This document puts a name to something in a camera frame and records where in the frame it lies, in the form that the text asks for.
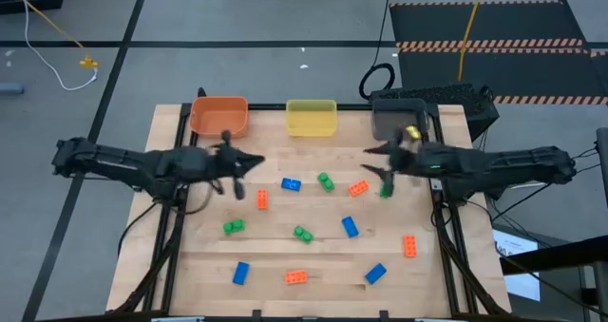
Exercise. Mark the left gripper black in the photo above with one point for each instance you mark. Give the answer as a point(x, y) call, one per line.
point(225, 160)

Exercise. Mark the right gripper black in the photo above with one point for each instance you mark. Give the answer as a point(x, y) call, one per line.
point(408, 159)

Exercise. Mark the green toy brick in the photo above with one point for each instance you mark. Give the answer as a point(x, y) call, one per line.
point(326, 182)
point(386, 190)
point(303, 234)
point(233, 226)

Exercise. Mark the orange toy brick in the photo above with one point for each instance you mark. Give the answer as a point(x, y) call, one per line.
point(358, 187)
point(410, 246)
point(262, 199)
point(296, 277)

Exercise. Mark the blue toy brick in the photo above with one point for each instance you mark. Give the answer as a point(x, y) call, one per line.
point(375, 273)
point(241, 273)
point(350, 227)
point(290, 184)

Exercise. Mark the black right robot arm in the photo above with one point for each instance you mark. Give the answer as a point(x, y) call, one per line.
point(499, 163)

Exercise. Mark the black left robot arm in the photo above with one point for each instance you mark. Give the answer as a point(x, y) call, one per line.
point(119, 163)

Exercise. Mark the yellow tag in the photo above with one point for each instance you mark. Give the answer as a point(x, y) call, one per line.
point(413, 132)

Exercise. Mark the grey translucent plastic bin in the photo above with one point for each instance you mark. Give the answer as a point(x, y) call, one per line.
point(389, 118)

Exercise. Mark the orange plastic bin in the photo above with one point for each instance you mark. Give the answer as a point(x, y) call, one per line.
point(218, 118)

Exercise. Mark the yellow translucent plastic bin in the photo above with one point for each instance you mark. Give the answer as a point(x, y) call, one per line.
point(311, 120)

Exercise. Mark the black hazard-striped floor mat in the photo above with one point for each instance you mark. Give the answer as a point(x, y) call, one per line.
point(499, 72)
point(475, 23)

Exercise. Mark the white lit screen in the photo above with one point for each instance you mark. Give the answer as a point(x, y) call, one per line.
point(520, 274)

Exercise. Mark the black beam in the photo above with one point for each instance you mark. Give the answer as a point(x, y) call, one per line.
point(560, 255)

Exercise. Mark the black aluminium table frame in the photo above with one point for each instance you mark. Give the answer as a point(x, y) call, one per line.
point(266, 107)

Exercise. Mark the grey metal post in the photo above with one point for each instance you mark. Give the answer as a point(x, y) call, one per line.
point(603, 170)

